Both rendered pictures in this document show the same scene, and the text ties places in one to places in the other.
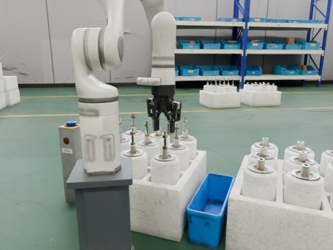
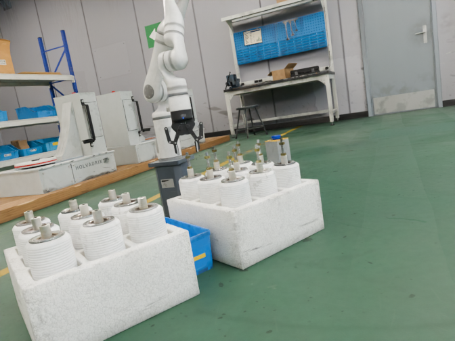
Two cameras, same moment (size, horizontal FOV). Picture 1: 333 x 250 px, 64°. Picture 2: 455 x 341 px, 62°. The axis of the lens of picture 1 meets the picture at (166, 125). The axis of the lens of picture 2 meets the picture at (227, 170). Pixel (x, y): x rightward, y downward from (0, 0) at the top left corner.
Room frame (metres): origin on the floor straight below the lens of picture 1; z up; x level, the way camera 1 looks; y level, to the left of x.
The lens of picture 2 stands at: (1.67, -1.05, 0.47)
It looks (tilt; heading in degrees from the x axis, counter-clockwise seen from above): 9 degrees down; 123
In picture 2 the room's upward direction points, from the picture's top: 9 degrees counter-clockwise
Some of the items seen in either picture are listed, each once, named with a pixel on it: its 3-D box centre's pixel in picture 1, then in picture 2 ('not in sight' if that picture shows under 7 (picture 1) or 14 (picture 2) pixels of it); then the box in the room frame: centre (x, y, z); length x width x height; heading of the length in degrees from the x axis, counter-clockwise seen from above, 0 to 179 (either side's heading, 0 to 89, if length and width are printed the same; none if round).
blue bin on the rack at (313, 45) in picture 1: (305, 45); not in sight; (6.15, -3.09, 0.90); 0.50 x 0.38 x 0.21; 7
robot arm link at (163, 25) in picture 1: (163, 40); (172, 73); (0.83, 0.01, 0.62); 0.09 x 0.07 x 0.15; 6
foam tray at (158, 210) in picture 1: (147, 181); (244, 214); (0.98, 0.07, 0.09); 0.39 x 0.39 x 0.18; 70
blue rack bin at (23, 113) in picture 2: not in sight; (36, 112); (-4.13, 2.63, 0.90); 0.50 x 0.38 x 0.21; 7
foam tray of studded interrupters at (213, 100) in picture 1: (219, 98); not in sight; (3.42, -0.68, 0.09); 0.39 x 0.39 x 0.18; 15
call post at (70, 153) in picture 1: (74, 163); (281, 176); (1.01, 0.37, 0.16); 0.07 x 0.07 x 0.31; 70
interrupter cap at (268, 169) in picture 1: (260, 168); (113, 199); (0.74, -0.28, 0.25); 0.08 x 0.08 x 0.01
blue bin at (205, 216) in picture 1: (212, 206); (175, 245); (0.85, -0.16, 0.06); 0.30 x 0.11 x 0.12; 158
